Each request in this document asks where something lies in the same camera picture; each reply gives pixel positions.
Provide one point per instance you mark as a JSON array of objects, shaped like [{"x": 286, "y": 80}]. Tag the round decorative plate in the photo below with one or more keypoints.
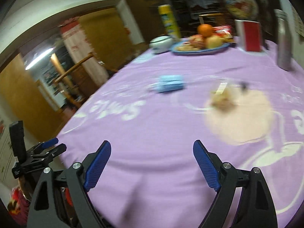
[{"x": 239, "y": 2}]

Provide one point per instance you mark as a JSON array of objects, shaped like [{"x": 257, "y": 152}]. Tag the red bag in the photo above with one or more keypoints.
[{"x": 16, "y": 204}]

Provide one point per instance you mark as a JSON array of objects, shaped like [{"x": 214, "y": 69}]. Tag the red plastic wastebasket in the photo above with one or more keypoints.
[{"x": 68, "y": 196}]

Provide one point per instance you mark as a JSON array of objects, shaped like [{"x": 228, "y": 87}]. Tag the wooden armchair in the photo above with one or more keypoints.
[{"x": 82, "y": 78}]

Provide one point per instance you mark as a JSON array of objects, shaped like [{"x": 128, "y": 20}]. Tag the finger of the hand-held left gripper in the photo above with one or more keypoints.
[
  {"x": 51, "y": 141},
  {"x": 58, "y": 149}
]

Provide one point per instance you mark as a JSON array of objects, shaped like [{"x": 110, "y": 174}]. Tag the wooden door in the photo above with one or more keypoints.
[{"x": 21, "y": 95}]

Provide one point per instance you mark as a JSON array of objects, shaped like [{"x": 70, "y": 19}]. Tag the red and white box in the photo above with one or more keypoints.
[{"x": 251, "y": 35}]

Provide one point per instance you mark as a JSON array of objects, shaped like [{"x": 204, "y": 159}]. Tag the blue oval plate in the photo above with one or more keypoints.
[{"x": 201, "y": 51}]

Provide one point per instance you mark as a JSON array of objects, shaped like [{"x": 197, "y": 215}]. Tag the red snack packet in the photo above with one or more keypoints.
[{"x": 223, "y": 30}]

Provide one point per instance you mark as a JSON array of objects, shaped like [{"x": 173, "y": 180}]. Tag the yellow apple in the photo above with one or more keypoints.
[{"x": 213, "y": 42}]

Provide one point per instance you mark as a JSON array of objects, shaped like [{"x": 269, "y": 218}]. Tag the silver metal bottle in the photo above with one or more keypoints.
[{"x": 283, "y": 45}]

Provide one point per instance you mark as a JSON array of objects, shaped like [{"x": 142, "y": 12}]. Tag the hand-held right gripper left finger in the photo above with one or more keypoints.
[{"x": 97, "y": 166}]

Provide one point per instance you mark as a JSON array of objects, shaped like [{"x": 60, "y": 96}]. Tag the white lidded bowl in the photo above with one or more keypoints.
[{"x": 160, "y": 44}]

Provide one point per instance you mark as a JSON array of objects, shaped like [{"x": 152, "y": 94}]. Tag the orange fruit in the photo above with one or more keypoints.
[{"x": 204, "y": 30}]

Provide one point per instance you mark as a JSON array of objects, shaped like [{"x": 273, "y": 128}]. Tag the light blue packet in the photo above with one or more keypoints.
[{"x": 169, "y": 83}]

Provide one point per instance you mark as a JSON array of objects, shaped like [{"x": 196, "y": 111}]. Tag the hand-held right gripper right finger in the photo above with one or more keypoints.
[{"x": 206, "y": 166}]

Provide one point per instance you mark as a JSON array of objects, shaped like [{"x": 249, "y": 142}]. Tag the purple tablecloth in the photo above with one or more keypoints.
[{"x": 154, "y": 128}]

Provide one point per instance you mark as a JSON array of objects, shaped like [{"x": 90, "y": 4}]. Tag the beige paper plate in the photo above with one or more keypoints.
[{"x": 244, "y": 121}]

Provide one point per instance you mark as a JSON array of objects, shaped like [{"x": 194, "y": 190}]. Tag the yellow spray can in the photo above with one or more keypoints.
[{"x": 168, "y": 19}]

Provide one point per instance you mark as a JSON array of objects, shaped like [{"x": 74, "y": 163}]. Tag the ceiling tube light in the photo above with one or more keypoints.
[{"x": 38, "y": 59}]

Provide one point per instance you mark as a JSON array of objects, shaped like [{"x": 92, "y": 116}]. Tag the white and red curtain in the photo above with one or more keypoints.
[{"x": 80, "y": 47}]

